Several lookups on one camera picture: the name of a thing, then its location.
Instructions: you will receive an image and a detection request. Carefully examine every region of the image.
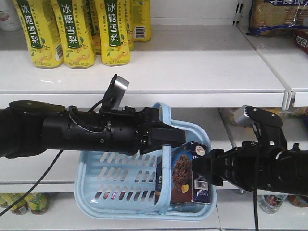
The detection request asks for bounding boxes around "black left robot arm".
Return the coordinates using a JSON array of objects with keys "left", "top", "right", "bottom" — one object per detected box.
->
[{"left": 0, "top": 100, "right": 186, "bottom": 159}]

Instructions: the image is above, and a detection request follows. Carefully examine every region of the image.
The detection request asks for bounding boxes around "red snack package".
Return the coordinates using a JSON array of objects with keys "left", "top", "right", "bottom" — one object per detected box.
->
[{"left": 293, "top": 29, "right": 308, "bottom": 54}]

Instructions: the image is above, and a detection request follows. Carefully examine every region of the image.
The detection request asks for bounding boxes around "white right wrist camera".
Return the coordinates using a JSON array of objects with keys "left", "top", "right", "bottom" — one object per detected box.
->
[{"left": 233, "top": 104, "right": 287, "bottom": 150}]

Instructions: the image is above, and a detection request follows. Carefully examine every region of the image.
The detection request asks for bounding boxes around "Chocofello cookie box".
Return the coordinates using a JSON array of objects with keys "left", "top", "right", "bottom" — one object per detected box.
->
[{"left": 171, "top": 141, "right": 211, "bottom": 205}]

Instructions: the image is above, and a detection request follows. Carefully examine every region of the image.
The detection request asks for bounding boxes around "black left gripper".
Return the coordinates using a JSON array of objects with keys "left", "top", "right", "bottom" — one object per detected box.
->
[{"left": 99, "top": 107, "right": 186, "bottom": 155}]

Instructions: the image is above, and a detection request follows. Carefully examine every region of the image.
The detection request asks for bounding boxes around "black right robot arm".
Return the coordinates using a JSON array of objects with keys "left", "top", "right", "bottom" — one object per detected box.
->
[{"left": 192, "top": 141, "right": 308, "bottom": 196}]

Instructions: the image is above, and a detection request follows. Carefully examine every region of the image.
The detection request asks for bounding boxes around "biscuit package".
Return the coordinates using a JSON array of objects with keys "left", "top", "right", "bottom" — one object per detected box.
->
[{"left": 248, "top": 0, "right": 308, "bottom": 36}]

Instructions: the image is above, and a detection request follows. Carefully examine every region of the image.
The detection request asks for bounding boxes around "white store shelf unit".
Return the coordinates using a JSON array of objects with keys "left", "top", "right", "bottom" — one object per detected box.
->
[{"left": 0, "top": 0, "right": 308, "bottom": 231}]

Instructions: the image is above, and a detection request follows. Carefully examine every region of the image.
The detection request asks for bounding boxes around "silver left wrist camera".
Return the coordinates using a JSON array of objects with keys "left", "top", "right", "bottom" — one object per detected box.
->
[{"left": 102, "top": 74, "right": 129, "bottom": 109}]

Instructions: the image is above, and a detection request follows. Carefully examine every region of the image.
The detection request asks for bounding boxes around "yellow pear drink bottle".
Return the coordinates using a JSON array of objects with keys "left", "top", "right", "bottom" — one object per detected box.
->
[
  {"left": 95, "top": 0, "right": 130, "bottom": 66},
  {"left": 51, "top": 0, "right": 96, "bottom": 69},
  {"left": 13, "top": 0, "right": 64, "bottom": 69},
  {"left": 130, "top": 0, "right": 152, "bottom": 42}
]

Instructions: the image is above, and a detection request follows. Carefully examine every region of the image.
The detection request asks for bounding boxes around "light blue shopping basket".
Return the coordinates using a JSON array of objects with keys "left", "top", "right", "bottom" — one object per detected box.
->
[{"left": 74, "top": 102, "right": 218, "bottom": 222}]

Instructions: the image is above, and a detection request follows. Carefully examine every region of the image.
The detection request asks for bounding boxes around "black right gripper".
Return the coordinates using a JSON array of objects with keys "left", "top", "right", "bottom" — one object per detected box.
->
[{"left": 192, "top": 141, "right": 272, "bottom": 192}]

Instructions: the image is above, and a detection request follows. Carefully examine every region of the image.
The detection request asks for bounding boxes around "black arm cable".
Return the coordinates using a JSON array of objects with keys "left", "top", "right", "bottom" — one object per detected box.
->
[{"left": 0, "top": 96, "right": 116, "bottom": 217}]

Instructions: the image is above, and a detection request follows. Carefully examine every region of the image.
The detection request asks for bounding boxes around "dark box in basket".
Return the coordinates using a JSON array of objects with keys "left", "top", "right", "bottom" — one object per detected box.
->
[{"left": 154, "top": 156, "right": 162, "bottom": 204}]

